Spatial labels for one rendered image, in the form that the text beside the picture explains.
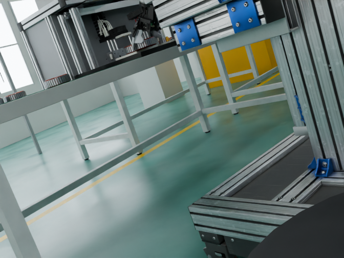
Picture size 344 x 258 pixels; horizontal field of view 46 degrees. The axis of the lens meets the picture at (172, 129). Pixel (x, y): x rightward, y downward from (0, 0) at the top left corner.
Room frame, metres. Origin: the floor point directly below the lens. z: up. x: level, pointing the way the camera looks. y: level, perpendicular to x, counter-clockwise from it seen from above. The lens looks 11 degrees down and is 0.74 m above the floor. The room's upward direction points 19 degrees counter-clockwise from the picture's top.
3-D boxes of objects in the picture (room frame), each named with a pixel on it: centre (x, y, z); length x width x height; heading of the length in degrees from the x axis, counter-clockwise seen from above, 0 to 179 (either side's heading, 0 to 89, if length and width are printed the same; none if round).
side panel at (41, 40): (2.08, 0.47, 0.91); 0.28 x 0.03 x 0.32; 46
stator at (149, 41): (1.85, -0.01, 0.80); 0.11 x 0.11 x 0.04
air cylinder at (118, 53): (2.05, 0.14, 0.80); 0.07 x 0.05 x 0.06; 136
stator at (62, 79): (1.78, 0.40, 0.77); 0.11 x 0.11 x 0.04
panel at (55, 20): (2.22, 0.14, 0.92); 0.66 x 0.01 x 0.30; 136
